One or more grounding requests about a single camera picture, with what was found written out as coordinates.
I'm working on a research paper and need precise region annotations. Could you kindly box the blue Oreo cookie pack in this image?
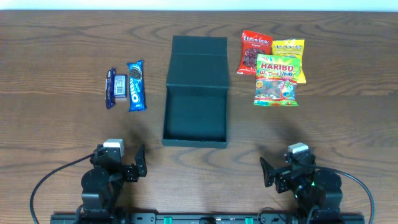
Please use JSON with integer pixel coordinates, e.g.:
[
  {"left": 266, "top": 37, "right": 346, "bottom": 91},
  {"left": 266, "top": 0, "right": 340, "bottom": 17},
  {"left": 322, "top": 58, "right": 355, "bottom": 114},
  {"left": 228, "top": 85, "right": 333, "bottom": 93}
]
[{"left": 127, "top": 60, "right": 146, "bottom": 112}]

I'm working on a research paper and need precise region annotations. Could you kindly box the black right cable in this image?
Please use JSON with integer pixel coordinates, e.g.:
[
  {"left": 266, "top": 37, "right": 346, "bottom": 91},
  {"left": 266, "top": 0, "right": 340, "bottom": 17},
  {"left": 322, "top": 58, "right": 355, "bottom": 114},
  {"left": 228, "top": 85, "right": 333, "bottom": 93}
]
[{"left": 306, "top": 163, "right": 376, "bottom": 224}]

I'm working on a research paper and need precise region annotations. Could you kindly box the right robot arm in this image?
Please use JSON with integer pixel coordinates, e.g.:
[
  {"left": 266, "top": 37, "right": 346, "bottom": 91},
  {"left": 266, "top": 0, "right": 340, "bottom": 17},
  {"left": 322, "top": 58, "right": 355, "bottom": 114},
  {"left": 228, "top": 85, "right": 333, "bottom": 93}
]
[{"left": 260, "top": 149, "right": 343, "bottom": 223}]

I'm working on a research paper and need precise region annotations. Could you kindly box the green Haribo worms bag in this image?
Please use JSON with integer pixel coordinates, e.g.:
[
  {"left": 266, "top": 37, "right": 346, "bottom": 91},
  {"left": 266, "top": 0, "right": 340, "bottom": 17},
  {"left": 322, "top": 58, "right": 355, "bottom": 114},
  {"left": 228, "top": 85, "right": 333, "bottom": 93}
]
[{"left": 254, "top": 54, "right": 300, "bottom": 106}]

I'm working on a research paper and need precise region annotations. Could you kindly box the yellow seed snack bag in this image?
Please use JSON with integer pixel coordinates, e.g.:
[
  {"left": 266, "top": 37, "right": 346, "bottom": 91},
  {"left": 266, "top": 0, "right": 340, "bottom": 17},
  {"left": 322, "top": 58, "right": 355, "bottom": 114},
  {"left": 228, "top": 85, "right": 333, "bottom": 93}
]
[{"left": 272, "top": 39, "right": 307, "bottom": 84}]

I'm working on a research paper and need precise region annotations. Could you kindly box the dark green open box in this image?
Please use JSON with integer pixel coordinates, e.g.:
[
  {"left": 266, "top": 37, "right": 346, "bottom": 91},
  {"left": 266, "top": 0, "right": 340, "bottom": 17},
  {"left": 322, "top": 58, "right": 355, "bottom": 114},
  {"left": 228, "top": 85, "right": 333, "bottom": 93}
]
[{"left": 162, "top": 35, "right": 229, "bottom": 149}]

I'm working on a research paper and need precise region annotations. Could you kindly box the dark blue snack wrapper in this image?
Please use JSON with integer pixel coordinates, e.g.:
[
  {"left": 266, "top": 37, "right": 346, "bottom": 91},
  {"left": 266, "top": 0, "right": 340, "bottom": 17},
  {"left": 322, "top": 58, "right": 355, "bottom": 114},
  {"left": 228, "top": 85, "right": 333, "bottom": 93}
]
[{"left": 105, "top": 68, "right": 115, "bottom": 110}]

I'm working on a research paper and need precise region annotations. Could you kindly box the black cable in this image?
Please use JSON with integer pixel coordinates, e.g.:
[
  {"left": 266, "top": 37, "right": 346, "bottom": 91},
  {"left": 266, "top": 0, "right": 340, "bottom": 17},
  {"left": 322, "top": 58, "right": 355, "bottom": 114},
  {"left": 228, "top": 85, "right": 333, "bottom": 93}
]
[
  {"left": 29, "top": 153, "right": 95, "bottom": 224},
  {"left": 306, "top": 163, "right": 376, "bottom": 224}
]

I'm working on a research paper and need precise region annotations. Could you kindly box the black left cable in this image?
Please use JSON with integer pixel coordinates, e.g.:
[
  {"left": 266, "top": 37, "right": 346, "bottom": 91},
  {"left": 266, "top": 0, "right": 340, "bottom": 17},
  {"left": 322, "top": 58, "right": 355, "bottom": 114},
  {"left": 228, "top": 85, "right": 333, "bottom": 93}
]
[{"left": 29, "top": 153, "right": 95, "bottom": 224}]

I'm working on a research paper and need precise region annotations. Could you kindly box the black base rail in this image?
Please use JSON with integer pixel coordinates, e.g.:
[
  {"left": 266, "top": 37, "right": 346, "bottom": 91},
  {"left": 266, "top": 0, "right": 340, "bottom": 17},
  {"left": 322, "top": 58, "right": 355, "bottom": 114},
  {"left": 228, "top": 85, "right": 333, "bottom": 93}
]
[{"left": 50, "top": 212, "right": 365, "bottom": 224}]

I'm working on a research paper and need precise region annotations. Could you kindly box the red snack bag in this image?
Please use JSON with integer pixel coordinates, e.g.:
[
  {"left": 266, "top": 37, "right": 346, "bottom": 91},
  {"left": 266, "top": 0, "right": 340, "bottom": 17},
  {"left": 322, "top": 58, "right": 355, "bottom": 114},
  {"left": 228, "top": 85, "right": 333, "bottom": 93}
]
[{"left": 237, "top": 30, "right": 273, "bottom": 75}]

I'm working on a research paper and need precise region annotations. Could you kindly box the small blue barcode box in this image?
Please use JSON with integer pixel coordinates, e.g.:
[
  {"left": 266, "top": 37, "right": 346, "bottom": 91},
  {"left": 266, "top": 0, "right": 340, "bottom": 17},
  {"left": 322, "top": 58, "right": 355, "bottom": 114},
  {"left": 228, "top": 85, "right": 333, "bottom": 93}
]
[{"left": 114, "top": 75, "right": 127, "bottom": 98}]

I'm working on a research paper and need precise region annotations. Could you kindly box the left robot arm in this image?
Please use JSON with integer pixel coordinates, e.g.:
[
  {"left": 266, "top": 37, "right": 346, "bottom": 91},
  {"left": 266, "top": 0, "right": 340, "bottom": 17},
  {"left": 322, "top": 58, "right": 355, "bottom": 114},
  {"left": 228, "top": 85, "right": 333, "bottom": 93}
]
[{"left": 74, "top": 144, "right": 147, "bottom": 224}]

